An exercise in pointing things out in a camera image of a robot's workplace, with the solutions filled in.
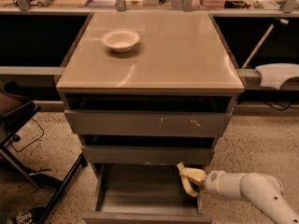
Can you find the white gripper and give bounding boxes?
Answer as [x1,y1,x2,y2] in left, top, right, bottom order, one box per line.
[177,162,243,201]

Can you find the black chair frame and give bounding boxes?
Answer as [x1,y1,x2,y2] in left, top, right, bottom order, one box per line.
[0,81,88,224]

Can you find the black floor cable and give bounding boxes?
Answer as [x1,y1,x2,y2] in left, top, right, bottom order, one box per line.
[8,117,45,154]

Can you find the grey middle drawer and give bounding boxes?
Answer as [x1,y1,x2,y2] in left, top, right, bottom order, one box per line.
[81,135,214,165]

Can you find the grey drawer cabinet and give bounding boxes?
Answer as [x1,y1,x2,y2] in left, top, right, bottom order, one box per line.
[53,10,247,173]

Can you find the grey top drawer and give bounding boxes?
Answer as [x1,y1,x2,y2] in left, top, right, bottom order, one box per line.
[65,94,232,137]

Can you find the white bowl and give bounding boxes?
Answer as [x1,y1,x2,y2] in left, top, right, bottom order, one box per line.
[101,29,140,53]

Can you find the white stick with black grip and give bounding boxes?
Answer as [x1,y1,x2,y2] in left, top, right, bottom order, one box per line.
[241,18,289,69]

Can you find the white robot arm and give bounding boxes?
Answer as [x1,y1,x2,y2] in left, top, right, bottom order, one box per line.
[177,162,299,224]

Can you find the grey open bottom drawer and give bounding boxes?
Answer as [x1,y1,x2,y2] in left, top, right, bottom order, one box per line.
[83,164,212,224]

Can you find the black white shoe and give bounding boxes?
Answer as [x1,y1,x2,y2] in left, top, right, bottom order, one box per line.
[12,206,46,224]

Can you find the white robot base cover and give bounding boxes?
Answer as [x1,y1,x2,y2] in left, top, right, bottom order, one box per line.
[255,63,299,90]

